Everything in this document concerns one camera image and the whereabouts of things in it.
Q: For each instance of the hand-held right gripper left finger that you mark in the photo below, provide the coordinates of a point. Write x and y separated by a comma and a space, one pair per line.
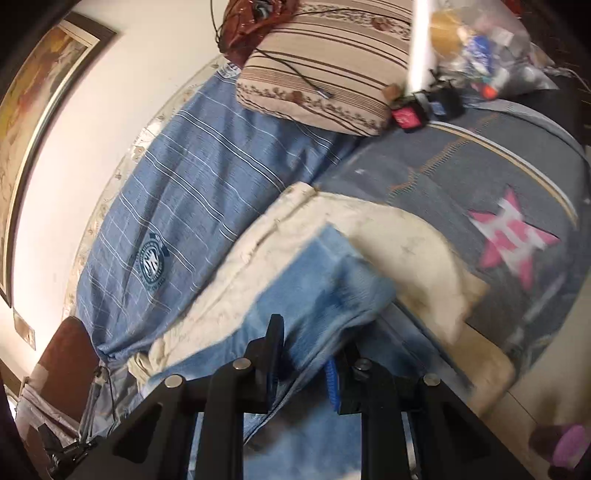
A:
264, 369

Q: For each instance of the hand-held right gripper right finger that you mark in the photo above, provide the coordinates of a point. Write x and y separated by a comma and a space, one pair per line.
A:
332, 385

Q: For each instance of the blue denim pants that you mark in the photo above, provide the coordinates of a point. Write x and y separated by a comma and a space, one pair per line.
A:
314, 286

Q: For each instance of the crumpled grey printed cloth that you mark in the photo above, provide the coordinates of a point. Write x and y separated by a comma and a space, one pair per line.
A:
115, 397

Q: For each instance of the cream leaf-print bed sheet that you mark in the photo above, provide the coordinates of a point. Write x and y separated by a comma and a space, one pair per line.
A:
392, 230

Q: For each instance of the brown headboard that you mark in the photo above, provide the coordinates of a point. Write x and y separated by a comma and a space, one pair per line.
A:
64, 355

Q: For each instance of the blue plaid duvet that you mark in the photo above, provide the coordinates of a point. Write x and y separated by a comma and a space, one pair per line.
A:
184, 184

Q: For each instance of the silvery grey cloth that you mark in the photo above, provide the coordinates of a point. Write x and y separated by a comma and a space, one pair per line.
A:
46, 410

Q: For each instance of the purple fuzzy object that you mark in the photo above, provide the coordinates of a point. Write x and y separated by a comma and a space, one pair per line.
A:
561, 445

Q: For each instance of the grey printed bed sheet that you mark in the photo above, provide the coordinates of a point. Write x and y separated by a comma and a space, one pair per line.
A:
461, 170

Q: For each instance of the brown striped pillow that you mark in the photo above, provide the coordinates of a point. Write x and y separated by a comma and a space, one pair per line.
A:
323, 60

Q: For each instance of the red-brown bag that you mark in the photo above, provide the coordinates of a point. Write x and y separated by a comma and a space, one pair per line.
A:
240, 27

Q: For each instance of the white plastic roll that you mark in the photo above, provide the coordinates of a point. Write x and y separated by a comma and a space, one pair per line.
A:
422, 46

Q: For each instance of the clear plastic bag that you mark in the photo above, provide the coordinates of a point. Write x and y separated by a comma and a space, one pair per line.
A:
485, 41

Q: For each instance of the small wall card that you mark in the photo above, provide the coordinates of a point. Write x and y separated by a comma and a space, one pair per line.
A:
24, 328

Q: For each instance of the framed wall picture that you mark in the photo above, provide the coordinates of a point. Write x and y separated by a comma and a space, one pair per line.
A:
41, 115

